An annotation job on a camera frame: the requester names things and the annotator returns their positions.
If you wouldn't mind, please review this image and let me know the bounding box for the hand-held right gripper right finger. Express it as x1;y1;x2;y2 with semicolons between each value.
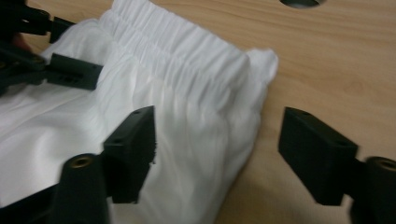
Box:
278;106;359;206

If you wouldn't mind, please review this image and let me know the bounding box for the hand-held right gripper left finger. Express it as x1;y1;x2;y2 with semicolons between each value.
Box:
103;105;157;203

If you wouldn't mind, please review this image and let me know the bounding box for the white elastic-waist garment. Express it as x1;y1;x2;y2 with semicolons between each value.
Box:
0;0;279;224

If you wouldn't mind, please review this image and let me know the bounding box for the round table cable hole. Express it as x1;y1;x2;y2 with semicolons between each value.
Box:
278;0;326;9

